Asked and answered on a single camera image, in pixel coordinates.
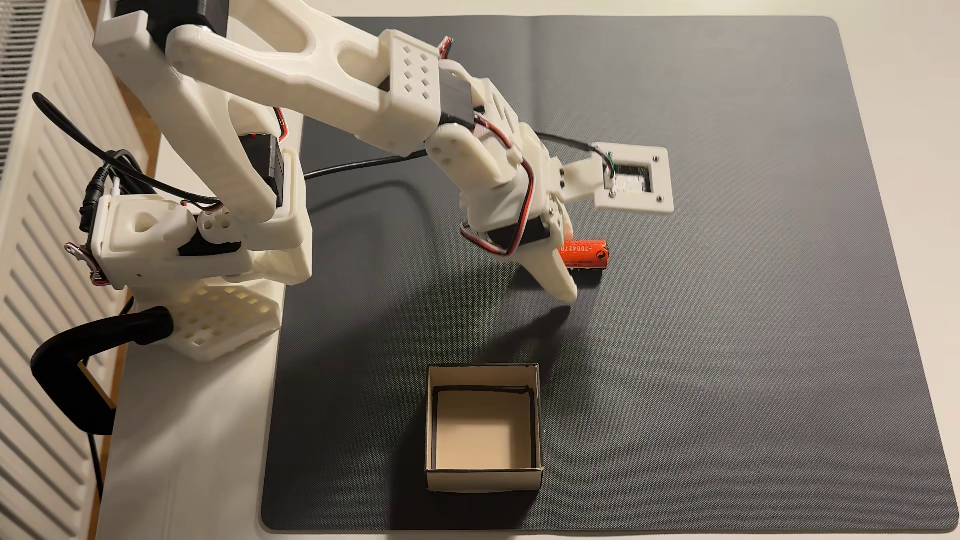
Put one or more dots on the black table clamp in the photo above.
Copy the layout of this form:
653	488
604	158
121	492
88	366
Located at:
67	367

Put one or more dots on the white radiator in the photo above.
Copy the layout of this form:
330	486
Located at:
30	337

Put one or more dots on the dark grey table mat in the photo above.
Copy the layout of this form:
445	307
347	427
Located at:
750	337

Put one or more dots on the white framed wrist camera box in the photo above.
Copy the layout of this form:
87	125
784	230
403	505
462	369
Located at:
645	199

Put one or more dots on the small open cardboard box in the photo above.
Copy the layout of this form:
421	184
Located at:
484	431

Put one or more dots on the red cylindrical battery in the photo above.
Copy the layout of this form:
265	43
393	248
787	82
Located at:
589	255

